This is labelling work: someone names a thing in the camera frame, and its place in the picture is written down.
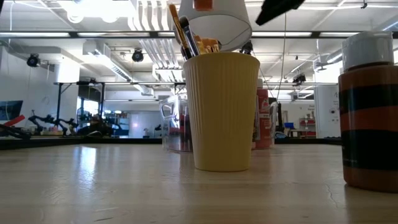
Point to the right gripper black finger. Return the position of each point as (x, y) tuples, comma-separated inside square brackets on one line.
[(280, 7)]

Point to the paintbrushes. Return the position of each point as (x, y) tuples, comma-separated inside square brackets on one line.
[(179, 29)]

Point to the large pink paint bottle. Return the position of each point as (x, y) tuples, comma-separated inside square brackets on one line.
[(263, 124)]

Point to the yellow ribbed cup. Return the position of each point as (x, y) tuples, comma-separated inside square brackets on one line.
[(222, 118)]

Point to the small orange-brown paint bottle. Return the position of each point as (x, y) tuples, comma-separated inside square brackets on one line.
[(370, 124)]

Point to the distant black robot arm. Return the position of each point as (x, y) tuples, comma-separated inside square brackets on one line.
[(49, 119)]

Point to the white building column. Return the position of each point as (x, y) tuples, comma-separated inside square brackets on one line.
[(326, 105)]

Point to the small blue crate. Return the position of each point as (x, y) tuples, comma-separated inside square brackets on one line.
[(289, 125)]

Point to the clear plastic tray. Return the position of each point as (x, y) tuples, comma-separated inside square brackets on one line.
[(171, 130)]

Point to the person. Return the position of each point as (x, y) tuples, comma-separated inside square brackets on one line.
[(94, 126)]

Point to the distant blue-screen monitor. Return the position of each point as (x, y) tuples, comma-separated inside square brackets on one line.
[(11, 110)]

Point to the black ceiling dome camera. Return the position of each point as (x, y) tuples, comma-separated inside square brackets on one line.
[(33, 60), (137, 55)]

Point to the black aluminium table frame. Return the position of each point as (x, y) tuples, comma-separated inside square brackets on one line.
[(124, 140)]

